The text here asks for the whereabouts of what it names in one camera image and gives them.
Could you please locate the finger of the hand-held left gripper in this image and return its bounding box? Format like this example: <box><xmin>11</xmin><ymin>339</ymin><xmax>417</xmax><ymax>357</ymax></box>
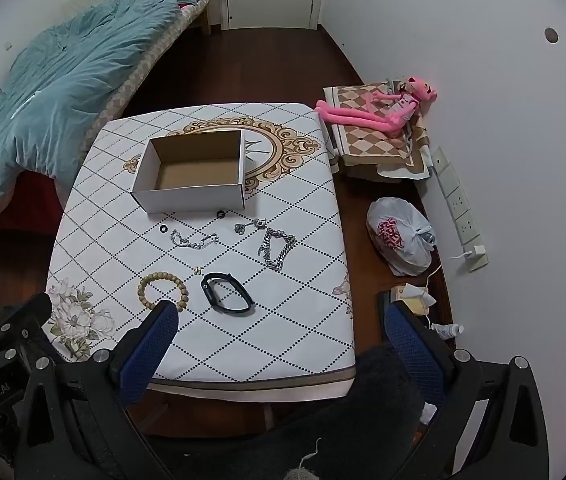
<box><xmin>0</xmin><ymin>292</ymin><xmax>54</xmax><ymax>356</ymax></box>

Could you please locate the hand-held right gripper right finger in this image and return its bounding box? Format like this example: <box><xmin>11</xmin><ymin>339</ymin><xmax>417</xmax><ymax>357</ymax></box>
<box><xmin>385</xmin><ymin>302</ymin><xmax>550</xmax><ymax>480</ymax></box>

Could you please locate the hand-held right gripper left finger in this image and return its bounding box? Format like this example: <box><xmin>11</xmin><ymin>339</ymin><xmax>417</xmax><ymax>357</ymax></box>
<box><xmin>13</xmin><ymin>300</ymin><xmax>181</xmax><ymax>480</ymax></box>

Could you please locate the wooden bead bracelet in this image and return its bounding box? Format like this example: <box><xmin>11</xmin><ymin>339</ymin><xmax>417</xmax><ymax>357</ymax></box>
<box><xmin>137</xmin><ymin>271</ymin><xmax>189</xmax><ymax>314</ymax></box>

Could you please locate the black wristband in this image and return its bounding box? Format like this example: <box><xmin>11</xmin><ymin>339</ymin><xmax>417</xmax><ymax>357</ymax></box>
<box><xmin>200</xmin><ymin>272</ymin><xmax>255</xmax><ymax>316</ymax></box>

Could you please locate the thin silver chain bracelet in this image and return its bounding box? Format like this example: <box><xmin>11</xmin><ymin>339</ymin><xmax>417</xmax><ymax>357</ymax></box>
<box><xmin>170</xmin><ymin>229</ymin><xmax>221</xmax><ymax>251</ymax></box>

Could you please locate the cardboard box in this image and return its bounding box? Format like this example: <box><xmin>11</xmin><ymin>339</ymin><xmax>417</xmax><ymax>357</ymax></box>
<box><xmin>131</xmin><ymin>129</ymin><xmax>246</xmax><ymax>215</ymax></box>

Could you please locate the chunky silver chain bracelet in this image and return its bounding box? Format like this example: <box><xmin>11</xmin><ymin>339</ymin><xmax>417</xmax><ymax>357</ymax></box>
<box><xmin>258</xmin><ymin>227</ymin><xmax>298</xmax><ymax>272</ymax></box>

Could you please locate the small silver pendant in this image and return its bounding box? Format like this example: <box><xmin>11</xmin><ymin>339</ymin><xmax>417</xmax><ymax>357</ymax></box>
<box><xmin>234</xmin><ymin>218</ymin><xmax>267</xmax><ymax>235</ymax></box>

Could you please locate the small white tube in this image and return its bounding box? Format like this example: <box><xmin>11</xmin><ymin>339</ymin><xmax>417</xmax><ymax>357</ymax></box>
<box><xmin>433</xmin><ymin>322</ymin><xmax>465</xmax><ymax>339</ymax></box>

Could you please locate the tissue box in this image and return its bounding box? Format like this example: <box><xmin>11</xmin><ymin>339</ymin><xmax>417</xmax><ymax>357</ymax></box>
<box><xmin>388</xmin><ymin>284</ymin><xmax>436</xmax><ymax>317</ymax></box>

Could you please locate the dark fuzzy cloth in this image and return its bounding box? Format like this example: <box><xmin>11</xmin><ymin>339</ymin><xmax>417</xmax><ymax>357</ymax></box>
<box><xmin>143</xmin><ymin>342</ymin><xmax>444</xmax><ymax>480</ymax></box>

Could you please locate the white plastic bag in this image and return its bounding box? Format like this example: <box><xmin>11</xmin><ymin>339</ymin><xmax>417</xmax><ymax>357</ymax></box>
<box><xmin>367</xmin><ymin>196</ymin><xmax>436</xmax><ymax>277</ymax></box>

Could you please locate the diamond patterned tablecloth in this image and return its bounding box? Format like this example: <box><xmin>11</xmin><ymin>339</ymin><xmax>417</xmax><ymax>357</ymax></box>
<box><xmin>45</xmin><ymin>102</ymin><xmax>356</xmax><ymax>403</ymax></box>

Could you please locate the white power strip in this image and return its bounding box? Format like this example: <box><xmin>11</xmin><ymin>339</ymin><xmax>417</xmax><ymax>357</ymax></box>
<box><xmin>430</xmin><ymin>147</ymin><xmax>490</xmax><ymax>272</ymax></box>

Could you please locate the blue quilt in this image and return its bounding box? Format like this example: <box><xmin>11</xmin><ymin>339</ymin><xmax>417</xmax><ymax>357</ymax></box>
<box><xmin>0</xmin><ymin>0</ymin><xmax>184</xmax><ymax>231</ymax></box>

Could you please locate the pink plush toy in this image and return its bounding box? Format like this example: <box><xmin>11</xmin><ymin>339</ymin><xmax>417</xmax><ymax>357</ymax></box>
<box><xmin>314</xmin><ymin>76</ymin><xmax>438</xmax><ymax>135</ymax></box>

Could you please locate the bed with blue duvet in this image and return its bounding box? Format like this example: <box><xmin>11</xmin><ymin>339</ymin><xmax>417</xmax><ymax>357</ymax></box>
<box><xmin>0</xmin><ymin>0</ymin><xmax>212</xmax><ymax>233</ymax></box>

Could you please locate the white charger cable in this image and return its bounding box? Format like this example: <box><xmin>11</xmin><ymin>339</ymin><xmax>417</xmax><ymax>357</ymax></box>
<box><xmin>423</xmin><ymin>252</ymin><xmax>469</xmax><ymax>331</ymax></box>

